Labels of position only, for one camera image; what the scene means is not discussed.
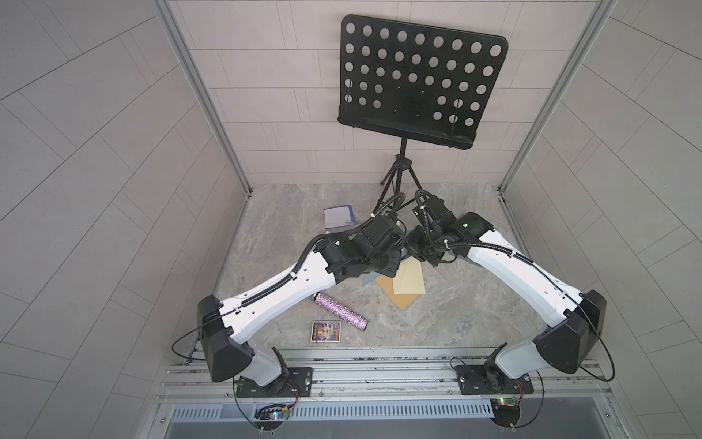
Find aluminium mounting rail frame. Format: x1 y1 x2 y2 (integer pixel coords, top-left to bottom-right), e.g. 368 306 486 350
150 348 615 431

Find tan brown envelope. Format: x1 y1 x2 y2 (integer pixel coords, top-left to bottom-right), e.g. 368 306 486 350
375 275 420 310

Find purple glitter microphone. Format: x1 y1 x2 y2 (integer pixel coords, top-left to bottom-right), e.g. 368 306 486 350
313 293 369 331

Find left small circuit board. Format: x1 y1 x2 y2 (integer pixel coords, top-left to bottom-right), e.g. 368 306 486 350
254 404 292 422

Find blue-grey envelope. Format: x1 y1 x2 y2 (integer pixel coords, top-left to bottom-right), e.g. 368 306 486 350
360 272 380 286

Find black perforated music stand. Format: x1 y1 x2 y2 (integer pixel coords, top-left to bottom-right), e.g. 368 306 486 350
337 14 508 194

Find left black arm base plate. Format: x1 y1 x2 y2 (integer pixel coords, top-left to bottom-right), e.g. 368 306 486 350
234 367 314 399

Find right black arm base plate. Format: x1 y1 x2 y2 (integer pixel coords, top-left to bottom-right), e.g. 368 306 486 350
453 364 534 396

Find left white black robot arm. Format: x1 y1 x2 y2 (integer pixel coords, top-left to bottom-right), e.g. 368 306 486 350
197 213 406 394

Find small circuit board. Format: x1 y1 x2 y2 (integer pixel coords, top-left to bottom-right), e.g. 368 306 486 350
490 397 522 429
254 404 292 422

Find right small circuit board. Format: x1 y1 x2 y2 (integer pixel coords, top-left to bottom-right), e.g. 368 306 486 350
490 397 522 429

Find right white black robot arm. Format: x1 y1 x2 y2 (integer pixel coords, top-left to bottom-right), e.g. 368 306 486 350
407 190 607 393

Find small colourful card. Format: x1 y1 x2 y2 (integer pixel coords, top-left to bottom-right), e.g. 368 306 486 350
310 320 342 343

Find cream envelope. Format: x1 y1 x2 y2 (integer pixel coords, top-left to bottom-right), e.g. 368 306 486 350
393 257 426 295

